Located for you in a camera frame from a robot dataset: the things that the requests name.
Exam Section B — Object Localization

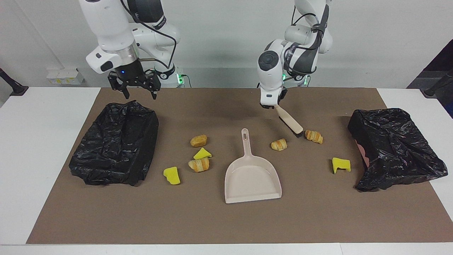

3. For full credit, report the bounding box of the yellow rounded sponge piece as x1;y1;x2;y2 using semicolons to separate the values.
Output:
163;166;181;185

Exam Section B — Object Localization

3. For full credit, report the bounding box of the dark background panel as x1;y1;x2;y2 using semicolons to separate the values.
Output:
407;39;453;119

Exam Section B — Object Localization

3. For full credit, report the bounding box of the beige plastic dustpan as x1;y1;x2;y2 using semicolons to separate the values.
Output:
224;128;282;204

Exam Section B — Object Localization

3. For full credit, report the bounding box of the beige hand brush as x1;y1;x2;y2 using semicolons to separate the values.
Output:
275;104;304;134

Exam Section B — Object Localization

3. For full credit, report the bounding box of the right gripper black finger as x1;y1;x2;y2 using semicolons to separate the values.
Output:
108;71;130;100
143;69;162;101

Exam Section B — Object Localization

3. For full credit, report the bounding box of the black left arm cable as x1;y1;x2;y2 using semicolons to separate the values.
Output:
283;0;331;77

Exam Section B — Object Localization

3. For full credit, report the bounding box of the brown table mat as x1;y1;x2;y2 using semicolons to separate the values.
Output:
27;87;453;244

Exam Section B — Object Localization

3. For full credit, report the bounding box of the yellow notched sponge piece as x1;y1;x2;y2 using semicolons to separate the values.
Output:
332;157;351;174

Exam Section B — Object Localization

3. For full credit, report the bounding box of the brown toy bread roll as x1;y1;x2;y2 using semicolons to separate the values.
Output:
190;134;208;148

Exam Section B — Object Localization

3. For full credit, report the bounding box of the black stand foot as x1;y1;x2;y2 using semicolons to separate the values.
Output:
420;73;453;98
0;67;29;97

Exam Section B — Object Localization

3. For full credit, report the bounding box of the black bag lined pink bin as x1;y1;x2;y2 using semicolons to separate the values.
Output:
348;108;448;192

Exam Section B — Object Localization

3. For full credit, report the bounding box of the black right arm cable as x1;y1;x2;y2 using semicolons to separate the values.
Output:
120;0;177;77

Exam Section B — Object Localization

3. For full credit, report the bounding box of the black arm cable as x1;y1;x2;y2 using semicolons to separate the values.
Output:
120;0;177;77
283;0;331;77

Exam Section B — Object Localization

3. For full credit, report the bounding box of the white wall socket box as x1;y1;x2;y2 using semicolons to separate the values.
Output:
46;68;85;85

